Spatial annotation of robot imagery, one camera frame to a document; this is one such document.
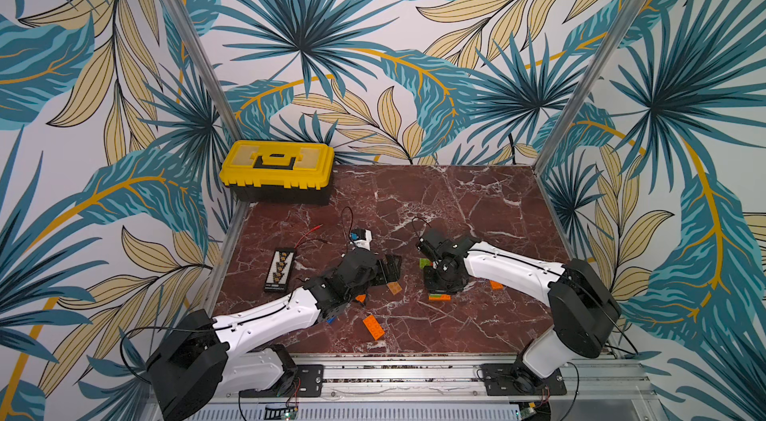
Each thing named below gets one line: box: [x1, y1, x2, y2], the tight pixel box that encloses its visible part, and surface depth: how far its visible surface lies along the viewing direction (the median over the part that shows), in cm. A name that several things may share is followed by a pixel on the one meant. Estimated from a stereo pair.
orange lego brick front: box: [362, 314, 385, 342], surface depth 83 cm
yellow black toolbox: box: [219, 140, 336, 205], surface depth 99 cm
